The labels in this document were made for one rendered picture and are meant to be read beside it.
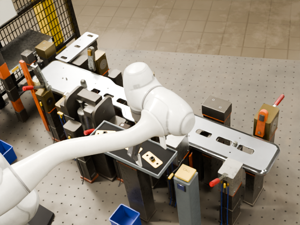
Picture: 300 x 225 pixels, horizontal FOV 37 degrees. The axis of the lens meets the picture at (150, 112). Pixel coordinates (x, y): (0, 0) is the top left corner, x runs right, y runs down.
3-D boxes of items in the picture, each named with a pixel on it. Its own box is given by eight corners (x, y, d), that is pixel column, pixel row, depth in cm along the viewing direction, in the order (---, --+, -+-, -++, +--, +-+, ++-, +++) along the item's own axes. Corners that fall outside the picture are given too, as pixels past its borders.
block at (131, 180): (157, 210, 209) (145, 147, 179) (147, 222, 205) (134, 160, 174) (139, 201, 214) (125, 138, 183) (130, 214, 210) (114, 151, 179)
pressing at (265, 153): (285, 143, 192) (285, 141, 191) (264, 180, 180) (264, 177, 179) (55, 59, 257) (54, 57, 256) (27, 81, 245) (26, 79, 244)
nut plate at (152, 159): (163, 163, 170) (162, 161, 169) (155, 168, 168) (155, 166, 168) (149, 151, 175) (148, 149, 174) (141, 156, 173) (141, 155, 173)
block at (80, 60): (102, 91, 277) (93, 54, 258) (90, 102, 271) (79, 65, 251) (93, 87, 281) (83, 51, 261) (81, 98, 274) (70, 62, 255)
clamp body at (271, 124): (277, 157, 224) (283, 104, 199) (265, 177, 216) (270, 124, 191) (260, 151, 228) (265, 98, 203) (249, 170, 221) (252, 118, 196)
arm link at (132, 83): (120, 103, 152) (144, 122, 144) (112, 67, 141) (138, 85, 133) (144, 88, 156) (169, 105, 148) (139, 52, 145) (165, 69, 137)
